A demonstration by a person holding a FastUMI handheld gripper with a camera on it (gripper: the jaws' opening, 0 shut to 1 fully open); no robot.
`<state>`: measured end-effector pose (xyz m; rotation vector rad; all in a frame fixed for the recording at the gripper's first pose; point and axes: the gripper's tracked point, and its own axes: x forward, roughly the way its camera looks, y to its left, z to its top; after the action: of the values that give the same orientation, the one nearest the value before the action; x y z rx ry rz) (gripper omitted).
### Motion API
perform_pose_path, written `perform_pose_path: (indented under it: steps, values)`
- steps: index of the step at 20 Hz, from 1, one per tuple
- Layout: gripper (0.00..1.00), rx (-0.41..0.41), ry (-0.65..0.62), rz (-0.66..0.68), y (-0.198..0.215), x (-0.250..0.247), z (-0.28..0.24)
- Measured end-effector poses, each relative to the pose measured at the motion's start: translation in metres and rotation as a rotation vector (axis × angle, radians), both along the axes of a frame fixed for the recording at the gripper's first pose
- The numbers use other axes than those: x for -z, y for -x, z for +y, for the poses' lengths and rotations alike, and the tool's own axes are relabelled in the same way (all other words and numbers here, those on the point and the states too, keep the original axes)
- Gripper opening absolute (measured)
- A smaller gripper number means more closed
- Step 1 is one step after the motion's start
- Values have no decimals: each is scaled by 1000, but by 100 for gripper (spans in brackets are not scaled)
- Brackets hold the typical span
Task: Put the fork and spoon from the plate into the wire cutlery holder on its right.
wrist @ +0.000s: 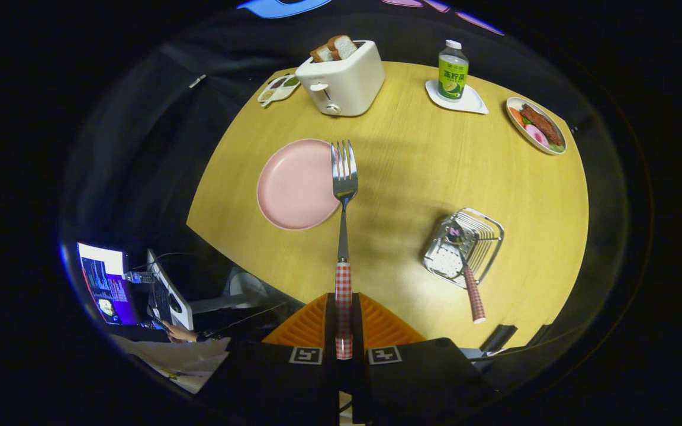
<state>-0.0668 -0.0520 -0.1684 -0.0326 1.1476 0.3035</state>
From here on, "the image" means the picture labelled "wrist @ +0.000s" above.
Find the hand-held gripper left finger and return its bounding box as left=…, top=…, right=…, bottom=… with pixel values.
left=217, top=292, right=340, bottom=426

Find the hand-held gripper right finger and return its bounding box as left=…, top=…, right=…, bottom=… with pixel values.
left=352, top=292, right=496, bottom=426

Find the spoon with checked handle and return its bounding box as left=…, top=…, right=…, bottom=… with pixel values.
left=445, top=224, right=487, bottom=324

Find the fork with checked handle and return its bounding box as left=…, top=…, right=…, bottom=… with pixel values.
left=330, top=140, right=359, bottom=360

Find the pink plate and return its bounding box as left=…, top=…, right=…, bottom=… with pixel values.
left=256, top=138, right=342, bottom=231

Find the white-edged laptop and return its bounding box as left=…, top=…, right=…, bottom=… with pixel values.
left=146, top=248, right=194, bottom=331

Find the lit computer screen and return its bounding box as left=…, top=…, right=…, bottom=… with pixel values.
left=77, top=242, right=140, bottom=326

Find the white divided dish of beans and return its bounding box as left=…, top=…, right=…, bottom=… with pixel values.
left=257, top=73, right=301, bottom=107

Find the white toaster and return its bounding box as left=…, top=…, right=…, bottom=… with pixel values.
left=295, top=40, right=386, bottom=117

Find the white coaster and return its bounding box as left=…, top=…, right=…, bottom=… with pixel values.
left=425, top=79, right=489, bottom=115

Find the white food plate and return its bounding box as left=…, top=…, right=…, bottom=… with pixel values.
left=506, top=96, right=567, bottom=156

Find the pink round food slice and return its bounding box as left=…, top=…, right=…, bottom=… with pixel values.
left=525, top=124, right=551, bottom=149

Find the green label drink bottle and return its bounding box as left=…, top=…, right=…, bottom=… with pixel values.
left=438, top=40, right=469, bottom=102

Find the brown meat piece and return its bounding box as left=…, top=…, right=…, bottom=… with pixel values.
left=520, top=104, right=564, bottom=147

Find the metal wire basket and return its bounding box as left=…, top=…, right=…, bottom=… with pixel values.
left=423, top=208, right=505, bottom=289

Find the black table bracket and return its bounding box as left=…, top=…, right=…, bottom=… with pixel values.
left=479, top=324, right=519, bottom=354
left=525, top=324, right=555, bottom=347

